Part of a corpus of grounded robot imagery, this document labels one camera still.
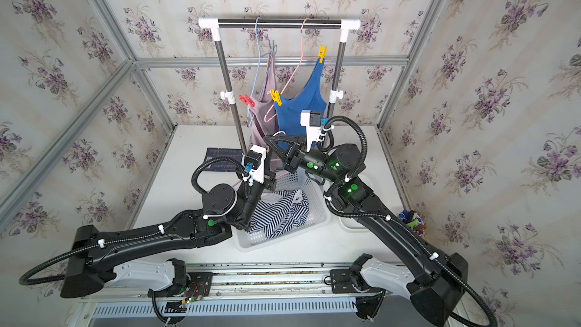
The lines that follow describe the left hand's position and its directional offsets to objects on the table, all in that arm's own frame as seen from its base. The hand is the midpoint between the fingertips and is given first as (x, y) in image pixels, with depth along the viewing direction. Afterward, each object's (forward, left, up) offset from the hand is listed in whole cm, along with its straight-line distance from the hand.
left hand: (270, 150), depth 59 cm
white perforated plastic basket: (+6, -14, -31) cm, 35 cm away
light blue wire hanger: (+53, +10, -11) cm, 55 cm away
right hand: (-2, -1, +6) cm, 7 cm away
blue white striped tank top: (-4, -2, -31) cm, 32 cm away
